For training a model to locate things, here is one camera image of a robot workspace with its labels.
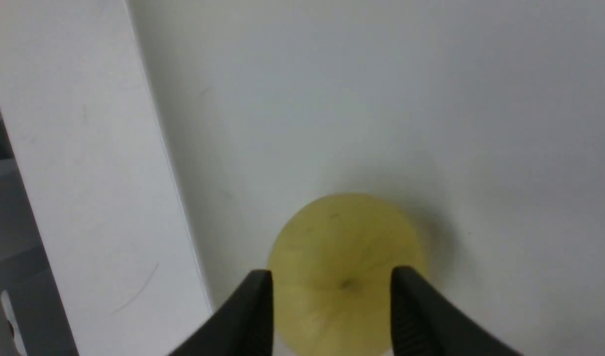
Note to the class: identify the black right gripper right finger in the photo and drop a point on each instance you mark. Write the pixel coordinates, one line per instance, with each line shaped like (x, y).
(424, 323)

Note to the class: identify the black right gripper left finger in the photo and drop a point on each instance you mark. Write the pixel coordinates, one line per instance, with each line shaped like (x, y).
(242, 326)

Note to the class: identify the yellow steamed bun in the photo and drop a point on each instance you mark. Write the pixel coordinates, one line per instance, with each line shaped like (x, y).
(331, 269)

